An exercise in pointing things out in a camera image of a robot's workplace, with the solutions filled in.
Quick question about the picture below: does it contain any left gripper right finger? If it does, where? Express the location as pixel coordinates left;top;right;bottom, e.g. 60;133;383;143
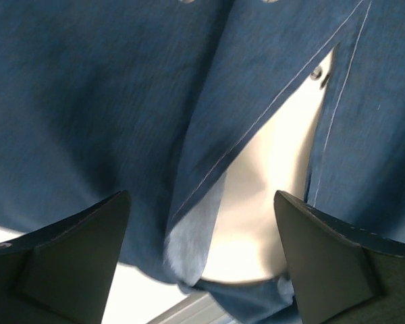
274;191;405;323

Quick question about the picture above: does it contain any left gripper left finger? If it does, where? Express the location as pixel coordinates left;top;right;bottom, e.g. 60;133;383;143
0;191;131;324

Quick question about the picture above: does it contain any blue whale pillowcase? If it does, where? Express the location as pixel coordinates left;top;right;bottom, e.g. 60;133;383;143
0;1;405;323

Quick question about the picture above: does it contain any aluminium mounting rail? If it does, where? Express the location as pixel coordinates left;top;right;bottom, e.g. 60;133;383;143
148;294;236;324

